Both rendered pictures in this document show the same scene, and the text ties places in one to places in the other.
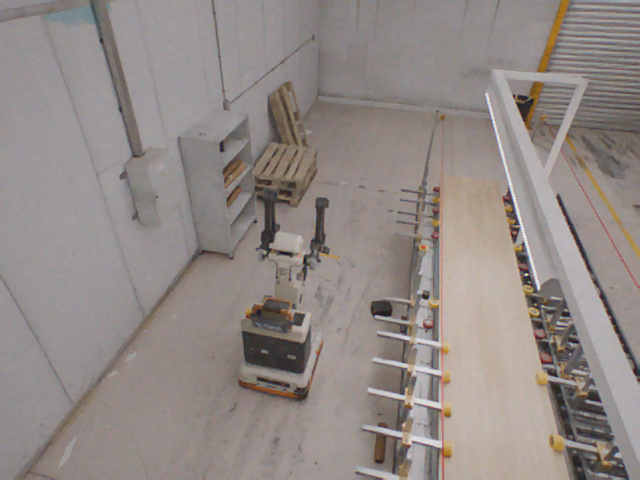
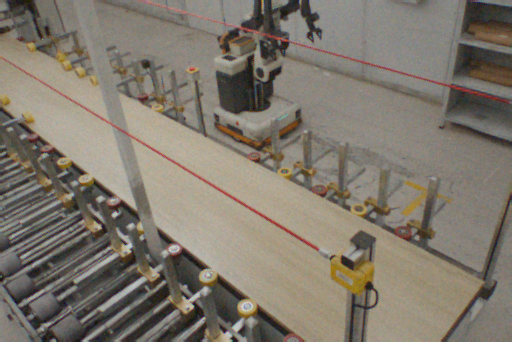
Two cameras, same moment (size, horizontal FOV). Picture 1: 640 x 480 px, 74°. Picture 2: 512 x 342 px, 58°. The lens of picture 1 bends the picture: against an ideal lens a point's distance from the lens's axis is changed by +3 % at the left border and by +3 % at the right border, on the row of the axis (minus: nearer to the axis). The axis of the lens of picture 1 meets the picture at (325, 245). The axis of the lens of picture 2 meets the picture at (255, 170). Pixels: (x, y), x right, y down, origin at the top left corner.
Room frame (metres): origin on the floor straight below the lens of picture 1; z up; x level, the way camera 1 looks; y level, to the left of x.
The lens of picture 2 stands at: (4.89, -2.94, 2.49)
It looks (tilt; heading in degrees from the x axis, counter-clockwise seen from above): 36 degrees down; 127
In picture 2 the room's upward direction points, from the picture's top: 6 degrees counter-clockwise
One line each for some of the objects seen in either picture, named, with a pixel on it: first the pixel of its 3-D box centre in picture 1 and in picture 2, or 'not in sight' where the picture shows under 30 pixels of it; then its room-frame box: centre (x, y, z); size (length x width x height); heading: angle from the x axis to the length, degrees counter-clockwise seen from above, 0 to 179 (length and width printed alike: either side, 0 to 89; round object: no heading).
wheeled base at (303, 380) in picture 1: (282, 355); (257, 116); (2.49, 0.35, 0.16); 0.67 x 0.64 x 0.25; 169
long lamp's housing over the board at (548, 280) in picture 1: (513, 151); not in sight; (2.29, -1.06, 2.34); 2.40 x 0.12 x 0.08; 169
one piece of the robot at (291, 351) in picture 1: (278, 331); (247, 74); (2.40, 0.37, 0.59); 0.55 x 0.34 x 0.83; 79
